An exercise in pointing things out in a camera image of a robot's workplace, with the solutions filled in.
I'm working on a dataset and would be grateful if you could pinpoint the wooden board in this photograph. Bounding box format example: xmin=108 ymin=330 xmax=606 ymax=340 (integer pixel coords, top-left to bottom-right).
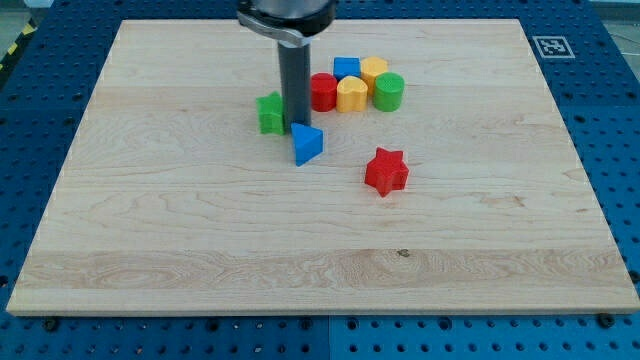
xmin=7 ymin=19 xmax=639 ymax=316

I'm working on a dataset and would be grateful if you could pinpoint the red cylinder block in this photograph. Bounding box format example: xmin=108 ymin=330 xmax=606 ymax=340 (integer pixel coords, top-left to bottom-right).
xmin=311 ymin=73 xmax=338 ymax=112

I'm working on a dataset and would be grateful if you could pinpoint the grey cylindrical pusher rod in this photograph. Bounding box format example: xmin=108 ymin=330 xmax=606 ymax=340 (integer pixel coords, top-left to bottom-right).
xmin=278 ymin=42 xmax=311 ymax=127

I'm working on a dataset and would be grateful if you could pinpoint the blue triangle block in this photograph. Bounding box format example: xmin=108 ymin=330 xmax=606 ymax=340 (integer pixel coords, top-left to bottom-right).
xmin=291 ymin=123 xmax=324 ymax=166

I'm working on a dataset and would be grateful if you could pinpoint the blue cube block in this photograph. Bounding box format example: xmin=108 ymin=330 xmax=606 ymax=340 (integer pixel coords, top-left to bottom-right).
xmin=333 ymin=57 xmax=361 ymax=81

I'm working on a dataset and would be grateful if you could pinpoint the white fiducial marker tag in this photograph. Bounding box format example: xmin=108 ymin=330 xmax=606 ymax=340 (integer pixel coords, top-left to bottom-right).
xmin=532 ymin=36 xmax=575 ymax=59

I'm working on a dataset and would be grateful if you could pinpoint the yellow hexagon block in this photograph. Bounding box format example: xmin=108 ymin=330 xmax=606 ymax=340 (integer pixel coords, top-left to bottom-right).
xmin=360 ymin=56 xmax=388 ymax=96

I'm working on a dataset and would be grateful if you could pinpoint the green star block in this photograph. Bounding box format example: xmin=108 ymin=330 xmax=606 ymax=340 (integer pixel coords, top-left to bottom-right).
xmin=255 ymin=91 xmax=285 ymax=135

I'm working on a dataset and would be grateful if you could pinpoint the green cylinder block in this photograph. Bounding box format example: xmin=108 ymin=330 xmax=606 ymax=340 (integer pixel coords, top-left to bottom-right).
xmin=373 ymin=72 xmax=405 ymax=112

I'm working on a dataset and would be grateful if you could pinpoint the yellow heart block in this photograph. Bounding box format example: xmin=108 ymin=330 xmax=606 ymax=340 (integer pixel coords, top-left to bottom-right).
xmin=336 ymin=76 xmax=368 ymax=113

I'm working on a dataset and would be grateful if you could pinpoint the red star block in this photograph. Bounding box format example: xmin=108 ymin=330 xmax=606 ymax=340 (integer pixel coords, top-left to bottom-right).
xmin=364 ymin=147 xmax=409 ymax=197

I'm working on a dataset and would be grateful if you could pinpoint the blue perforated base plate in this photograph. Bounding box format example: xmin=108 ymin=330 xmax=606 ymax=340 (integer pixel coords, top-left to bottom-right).
xmin=1 ymin=0 xmax=639 ymax=359

